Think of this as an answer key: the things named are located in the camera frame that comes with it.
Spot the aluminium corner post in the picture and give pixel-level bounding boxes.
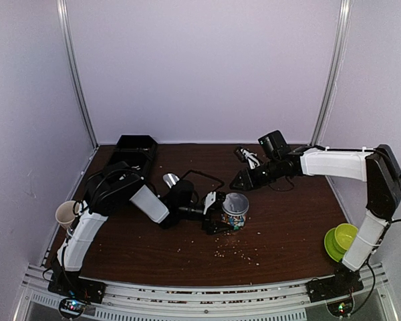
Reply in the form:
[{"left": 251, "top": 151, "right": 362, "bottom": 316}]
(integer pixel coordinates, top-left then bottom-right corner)
[
  {"left": 310, "top": 0, "right": 352, "bottom": 145},
  {"left": 56, "top": 0, "right": 99, "bottom": 149}
]

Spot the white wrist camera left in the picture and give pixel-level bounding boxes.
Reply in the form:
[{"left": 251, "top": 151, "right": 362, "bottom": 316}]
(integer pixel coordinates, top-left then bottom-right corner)
[{"left": 203, "top": 191, "right": 217, "bottom": 215}]

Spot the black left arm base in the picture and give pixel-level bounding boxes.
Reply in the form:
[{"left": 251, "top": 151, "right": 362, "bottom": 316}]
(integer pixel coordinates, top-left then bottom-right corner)
[{"left": 47, "top": 260, "right": 106, "bottom": 320}]

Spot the beige patterned ceramic mug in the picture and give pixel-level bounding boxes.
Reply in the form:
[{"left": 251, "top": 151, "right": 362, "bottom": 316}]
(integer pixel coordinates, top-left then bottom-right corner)
[{"left": 55, "top": 201, "right": 82, "bottom": 234}]

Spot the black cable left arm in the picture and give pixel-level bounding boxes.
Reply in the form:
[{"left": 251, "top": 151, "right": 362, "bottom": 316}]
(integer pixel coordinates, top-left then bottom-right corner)
[{"left": 76, "top": 167, "right": 225, "bottom": 215}]

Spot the green saucer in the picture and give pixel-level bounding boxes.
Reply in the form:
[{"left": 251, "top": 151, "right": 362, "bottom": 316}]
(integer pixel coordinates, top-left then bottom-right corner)
[{"left": 323, "top": 227, "right": 347, "bottom": 262}]

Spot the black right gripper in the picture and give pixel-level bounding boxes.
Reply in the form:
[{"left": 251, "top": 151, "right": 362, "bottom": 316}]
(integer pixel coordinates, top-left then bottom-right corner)
[{"left": 230, "top": 156, "right": 283, "bottom": 191}]

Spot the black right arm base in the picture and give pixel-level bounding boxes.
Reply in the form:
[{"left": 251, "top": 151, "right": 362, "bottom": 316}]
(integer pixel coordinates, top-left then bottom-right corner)
[{"left": 305, "top": 267, "right": 364, "bottom": 318}]

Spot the silver metal scoop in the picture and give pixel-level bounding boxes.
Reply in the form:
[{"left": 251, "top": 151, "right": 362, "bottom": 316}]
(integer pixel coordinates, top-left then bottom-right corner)
[{"left": 162, "top": 173, "right": 180, "bottom": 189}]

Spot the clear plastic jar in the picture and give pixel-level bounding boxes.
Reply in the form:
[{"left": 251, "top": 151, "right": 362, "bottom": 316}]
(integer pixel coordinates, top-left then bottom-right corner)
[{"left": 221, "top": 209, "right": 248, "bottom": 230}]

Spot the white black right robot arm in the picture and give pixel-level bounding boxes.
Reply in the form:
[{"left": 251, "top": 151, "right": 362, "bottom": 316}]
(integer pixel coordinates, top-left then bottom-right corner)
[{"left": 229, "top": 130, "right": 401, "bottom": 296}]

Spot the green bowl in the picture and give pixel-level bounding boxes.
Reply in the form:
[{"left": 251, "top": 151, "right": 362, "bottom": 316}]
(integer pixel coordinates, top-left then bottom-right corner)
[{"left": 332, "top": 223, "right": 358, "bottom": 253}]

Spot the aluminium corner post right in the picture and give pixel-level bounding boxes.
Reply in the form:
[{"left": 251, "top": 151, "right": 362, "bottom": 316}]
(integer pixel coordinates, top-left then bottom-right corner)
[{"left": 310, "top": 0, "right": 352, "bottom": 145}]

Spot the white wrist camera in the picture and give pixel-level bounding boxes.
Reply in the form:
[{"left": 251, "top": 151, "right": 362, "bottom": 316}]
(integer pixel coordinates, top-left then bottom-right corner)
[
  {"left": 234, "top": 146, "right": 263, "bottom": 169},
  {"left": 203, "top": 191, "right": 217, "bottom": 215}
]

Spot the aluminium corner post left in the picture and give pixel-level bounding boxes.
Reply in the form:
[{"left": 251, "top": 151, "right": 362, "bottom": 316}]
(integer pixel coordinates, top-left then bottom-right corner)
[{"left": 56, "top": 0, "right": 99, "bottom": 149}]

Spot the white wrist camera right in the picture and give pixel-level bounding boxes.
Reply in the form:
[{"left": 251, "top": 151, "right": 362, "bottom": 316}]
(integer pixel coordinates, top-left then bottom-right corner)
[{"left": 234, "top": 146, "right": 263, "bottom": 169}]

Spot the black three-compartment candy tray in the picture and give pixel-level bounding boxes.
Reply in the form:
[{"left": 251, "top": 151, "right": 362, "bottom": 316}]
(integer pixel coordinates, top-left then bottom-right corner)
[{"left": 106, "top": 134, "right": 158, "bottom": 179}]

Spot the silver metal jar lid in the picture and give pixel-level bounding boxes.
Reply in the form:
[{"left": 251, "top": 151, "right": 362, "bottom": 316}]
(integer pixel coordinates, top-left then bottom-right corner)
[{"left": 222, "top": 193, "right": 249, "bottom": 215}]

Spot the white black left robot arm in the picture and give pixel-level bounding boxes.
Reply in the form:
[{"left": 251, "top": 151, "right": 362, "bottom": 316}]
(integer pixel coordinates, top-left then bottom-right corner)
[{"left": 51, "top": 161, "right": 227, "bottom": 297}]

